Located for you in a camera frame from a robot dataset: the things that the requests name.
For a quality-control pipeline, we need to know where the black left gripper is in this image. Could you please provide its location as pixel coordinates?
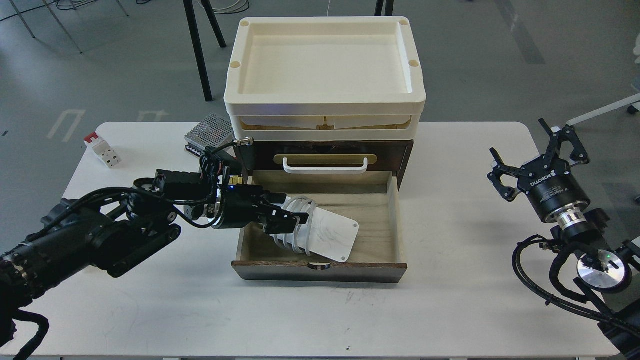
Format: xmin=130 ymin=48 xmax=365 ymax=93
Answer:
xmin=211 ymin=184 xmax=310 ymax=235

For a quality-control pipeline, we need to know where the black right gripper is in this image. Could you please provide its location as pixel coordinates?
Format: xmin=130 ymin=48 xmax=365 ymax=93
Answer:
xmin=486 ymin=119 xmax=591 ymax=224

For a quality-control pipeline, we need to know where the white charging cable with plate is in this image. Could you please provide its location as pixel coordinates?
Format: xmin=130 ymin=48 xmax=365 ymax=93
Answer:
xmin=272 ymin=196 xmax=360 ymax=263

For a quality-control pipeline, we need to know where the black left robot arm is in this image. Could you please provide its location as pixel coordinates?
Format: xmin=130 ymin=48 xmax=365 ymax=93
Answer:
xmin=0 ymin=137 xmax=313 ymax=360

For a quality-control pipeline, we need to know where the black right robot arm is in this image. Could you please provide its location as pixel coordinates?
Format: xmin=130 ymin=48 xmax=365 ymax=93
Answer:
xmin=487 ymin=119 xmax=640 ymax=360

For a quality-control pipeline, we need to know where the open wooden drawer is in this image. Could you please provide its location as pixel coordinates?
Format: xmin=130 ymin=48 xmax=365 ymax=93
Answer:
xmin=231 ymin=171 xmax=408 ymax=284

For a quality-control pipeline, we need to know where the metal mesh power supply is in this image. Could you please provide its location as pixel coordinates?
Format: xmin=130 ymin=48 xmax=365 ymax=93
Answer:
xmin=184 ymin=112 xmax=234 ymax=158

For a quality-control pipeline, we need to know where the white chair base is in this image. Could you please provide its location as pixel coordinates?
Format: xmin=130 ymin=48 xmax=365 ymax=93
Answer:
xmin=566 ymin=76 xmax=640 ymax=126

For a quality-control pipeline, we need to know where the cream plastic tray stack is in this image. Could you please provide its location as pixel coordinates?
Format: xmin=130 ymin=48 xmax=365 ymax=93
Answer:
xmin=224 ymin=16 xmax=426 ymax=141

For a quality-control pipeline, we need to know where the white red circuit breaker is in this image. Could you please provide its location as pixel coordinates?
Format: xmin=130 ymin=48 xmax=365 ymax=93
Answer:
xmin=83 ymin=132 xmax=121 ymax=167

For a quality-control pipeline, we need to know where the white drawer handle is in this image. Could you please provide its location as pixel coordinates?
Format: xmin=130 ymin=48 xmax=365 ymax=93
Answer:
xmin=282 ymin=157 xmax=369 ymax=174

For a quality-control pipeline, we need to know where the brass valve red handle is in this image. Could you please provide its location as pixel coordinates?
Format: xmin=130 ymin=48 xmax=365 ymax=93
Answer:
xmin=229 ymin=175 xmax=245 ymax=185

